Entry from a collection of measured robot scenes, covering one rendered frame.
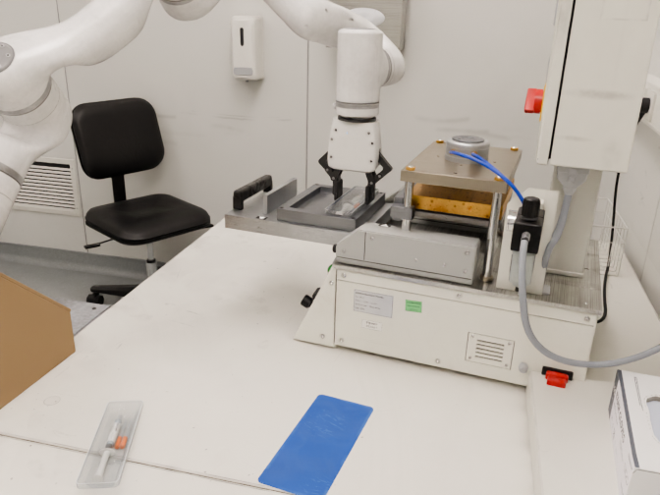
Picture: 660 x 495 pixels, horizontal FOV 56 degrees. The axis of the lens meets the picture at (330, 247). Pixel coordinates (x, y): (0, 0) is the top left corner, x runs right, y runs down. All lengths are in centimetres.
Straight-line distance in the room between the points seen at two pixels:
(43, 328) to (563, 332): 88
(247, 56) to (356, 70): 162
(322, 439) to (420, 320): 29
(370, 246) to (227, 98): 192
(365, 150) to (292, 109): 165
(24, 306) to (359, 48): 73
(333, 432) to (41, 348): 53
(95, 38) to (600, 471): 112
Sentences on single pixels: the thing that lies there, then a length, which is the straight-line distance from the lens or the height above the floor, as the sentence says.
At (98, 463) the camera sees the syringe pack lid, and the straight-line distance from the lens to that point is 97.
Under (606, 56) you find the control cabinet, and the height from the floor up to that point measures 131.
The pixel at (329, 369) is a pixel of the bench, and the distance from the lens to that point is 116.
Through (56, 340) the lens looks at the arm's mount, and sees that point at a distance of 123.
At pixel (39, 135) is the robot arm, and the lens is 134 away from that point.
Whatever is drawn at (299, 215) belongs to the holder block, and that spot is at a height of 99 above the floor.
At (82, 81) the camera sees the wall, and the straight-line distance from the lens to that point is 330.
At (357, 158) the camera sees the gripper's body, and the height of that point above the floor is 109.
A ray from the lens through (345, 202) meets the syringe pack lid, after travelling 125.
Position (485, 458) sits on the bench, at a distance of 101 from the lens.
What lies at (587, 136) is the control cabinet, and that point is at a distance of 101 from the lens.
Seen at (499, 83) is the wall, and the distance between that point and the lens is 271.
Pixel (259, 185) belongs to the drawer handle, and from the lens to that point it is 137.
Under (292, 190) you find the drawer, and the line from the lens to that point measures 138.
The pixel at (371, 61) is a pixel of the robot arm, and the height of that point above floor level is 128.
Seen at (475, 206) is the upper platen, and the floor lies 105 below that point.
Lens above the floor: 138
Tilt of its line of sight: 22 degrees down
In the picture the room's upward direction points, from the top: 2 degrees clockwise
